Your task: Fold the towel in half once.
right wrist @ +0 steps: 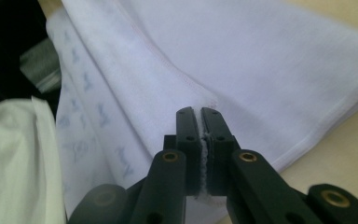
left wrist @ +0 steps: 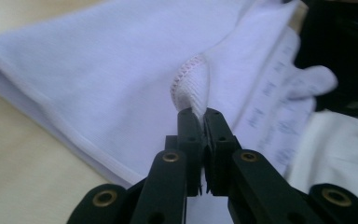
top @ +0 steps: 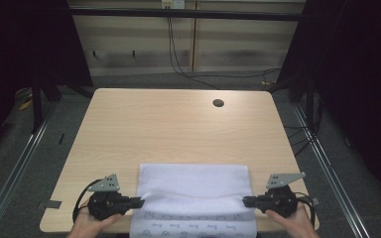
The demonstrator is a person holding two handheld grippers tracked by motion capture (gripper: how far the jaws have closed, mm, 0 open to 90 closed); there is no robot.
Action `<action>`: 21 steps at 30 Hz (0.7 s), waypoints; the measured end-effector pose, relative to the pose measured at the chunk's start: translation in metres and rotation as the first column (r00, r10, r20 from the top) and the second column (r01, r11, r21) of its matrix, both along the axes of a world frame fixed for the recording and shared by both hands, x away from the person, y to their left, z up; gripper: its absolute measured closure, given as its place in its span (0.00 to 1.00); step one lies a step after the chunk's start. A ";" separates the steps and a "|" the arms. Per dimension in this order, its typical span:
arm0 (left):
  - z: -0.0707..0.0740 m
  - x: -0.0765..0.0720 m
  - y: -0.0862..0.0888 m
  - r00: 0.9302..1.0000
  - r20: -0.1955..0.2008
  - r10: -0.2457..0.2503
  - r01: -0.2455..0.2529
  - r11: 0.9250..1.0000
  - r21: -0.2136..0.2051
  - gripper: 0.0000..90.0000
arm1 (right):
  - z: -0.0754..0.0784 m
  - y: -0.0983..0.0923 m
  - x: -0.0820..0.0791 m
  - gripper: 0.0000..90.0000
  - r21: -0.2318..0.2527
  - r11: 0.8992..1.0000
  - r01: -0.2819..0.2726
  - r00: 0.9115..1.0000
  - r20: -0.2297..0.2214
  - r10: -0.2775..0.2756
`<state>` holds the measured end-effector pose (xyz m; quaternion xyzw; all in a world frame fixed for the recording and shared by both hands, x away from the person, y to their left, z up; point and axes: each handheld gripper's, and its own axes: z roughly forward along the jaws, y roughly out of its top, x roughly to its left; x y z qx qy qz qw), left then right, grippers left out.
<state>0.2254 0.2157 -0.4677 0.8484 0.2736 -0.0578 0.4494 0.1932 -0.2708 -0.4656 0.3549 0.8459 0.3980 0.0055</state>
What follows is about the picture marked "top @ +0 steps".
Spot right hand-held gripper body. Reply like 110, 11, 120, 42
260, 171, 308, 219

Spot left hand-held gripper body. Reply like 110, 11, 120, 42
86, 173, 133, 222

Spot white towel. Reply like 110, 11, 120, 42
129, 163, 258, 238

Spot person's left hand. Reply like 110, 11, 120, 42
66, 202, 124, 238

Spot person's right hand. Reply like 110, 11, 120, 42
265, 201, 320, 238

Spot grey floor tape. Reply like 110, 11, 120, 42
37, 199, 63, 210

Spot dark curtain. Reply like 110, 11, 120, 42
0, 0, 94, 163
276, 0, 381, 207

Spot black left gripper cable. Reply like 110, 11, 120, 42
72, 178, 103, 222

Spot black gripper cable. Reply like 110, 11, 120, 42
72, 178, 103, 222
293, 191, 317, 227

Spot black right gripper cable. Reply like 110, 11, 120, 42
293, 191, 317, 227

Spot metal floor rail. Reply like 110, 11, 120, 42
0, 101, 60, 238
291, 104, 373, 238

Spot black floor cables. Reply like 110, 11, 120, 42
283, 124, 317, 157

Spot black stand post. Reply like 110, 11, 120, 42
30, 77, 45, 135

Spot black hanging wall cable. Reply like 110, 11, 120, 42
167, 16, 221, 91

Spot black horizontal frame bar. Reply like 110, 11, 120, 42
68, 7, 309, 23

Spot white wall power outlet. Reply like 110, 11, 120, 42
161, 0, 187, 10

